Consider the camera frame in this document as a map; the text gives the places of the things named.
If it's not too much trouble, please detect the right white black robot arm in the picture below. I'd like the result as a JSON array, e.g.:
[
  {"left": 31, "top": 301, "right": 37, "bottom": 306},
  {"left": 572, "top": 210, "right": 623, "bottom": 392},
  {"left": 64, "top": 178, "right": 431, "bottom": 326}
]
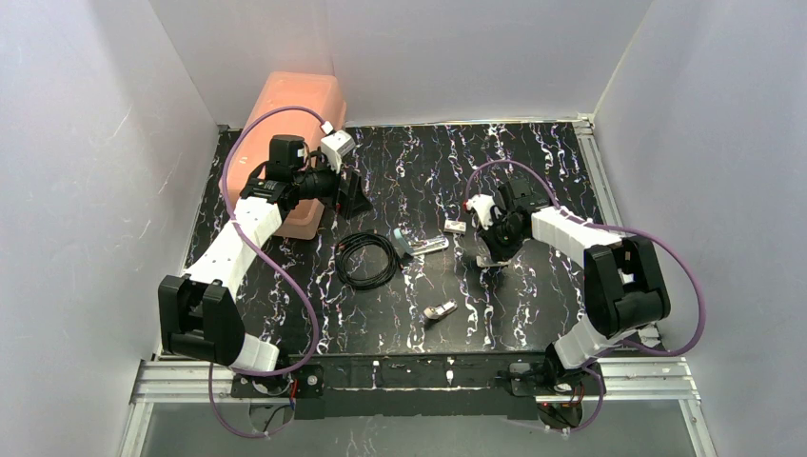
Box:
[{"left": 463, "top": 180, "right": 671, "bottom": 387}]

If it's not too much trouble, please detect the orange plastic storage box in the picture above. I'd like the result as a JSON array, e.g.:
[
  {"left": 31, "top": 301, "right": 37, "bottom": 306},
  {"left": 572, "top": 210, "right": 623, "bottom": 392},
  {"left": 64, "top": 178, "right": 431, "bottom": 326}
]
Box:
[{"left": 226, "top": 71, "right": 347, "bottom": 240}]

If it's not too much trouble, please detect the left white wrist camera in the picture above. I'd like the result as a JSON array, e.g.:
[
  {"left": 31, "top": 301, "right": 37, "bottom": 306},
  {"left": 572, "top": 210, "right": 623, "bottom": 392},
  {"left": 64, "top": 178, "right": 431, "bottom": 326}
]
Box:
[{"left": 320, "top": 129, "right": 356, "bottom": 172}]

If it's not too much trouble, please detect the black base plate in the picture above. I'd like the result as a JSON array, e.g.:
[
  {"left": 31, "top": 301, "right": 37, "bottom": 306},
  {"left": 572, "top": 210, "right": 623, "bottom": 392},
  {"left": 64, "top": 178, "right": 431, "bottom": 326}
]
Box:
[{"left": 229, "top": 352, "right": 608, "bottom": 423}]

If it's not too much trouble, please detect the coiled black cable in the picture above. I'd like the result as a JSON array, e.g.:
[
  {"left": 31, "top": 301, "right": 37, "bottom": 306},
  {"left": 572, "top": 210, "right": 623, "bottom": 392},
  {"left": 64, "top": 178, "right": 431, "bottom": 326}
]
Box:
[{"left": 335, "top": 231, "right": 404, "bottom": 292}]

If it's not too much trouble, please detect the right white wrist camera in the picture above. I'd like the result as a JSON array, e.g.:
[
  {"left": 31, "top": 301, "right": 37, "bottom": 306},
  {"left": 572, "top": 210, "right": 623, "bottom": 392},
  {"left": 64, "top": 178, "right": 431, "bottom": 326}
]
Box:
[{"left": 463, "top": 194, "right": 495, "bottom": 229}]

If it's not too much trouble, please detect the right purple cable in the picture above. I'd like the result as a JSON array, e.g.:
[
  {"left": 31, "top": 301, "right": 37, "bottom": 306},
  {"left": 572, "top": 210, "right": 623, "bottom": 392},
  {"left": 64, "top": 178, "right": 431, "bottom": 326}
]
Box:
[{"left": 464, "top": 158, "right": 707, "bottom": 436}]

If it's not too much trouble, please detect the aluminium frame rail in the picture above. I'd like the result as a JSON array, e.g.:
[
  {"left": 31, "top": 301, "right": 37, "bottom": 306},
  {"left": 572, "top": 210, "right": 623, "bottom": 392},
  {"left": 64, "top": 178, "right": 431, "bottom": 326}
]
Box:
[{"left": 119, "top": 118, "right": 715, "bottom": 456}]

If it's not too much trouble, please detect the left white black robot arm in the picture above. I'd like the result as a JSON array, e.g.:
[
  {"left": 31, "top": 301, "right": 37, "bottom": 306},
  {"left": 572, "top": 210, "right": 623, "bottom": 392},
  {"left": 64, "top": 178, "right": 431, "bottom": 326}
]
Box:
[{"left": 158, "top": 130, "right": 372, "bottom": 376}]

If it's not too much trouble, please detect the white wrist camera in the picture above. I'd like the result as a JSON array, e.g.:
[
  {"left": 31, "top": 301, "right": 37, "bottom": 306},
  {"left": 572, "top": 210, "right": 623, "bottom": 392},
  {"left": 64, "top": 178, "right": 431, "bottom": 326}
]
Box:
[
  {"left": 320, "top": 129, "right": 356, "bottom": 172},
  {"left": 463, "top": 194, "right": 495, "bottom": 229}
]

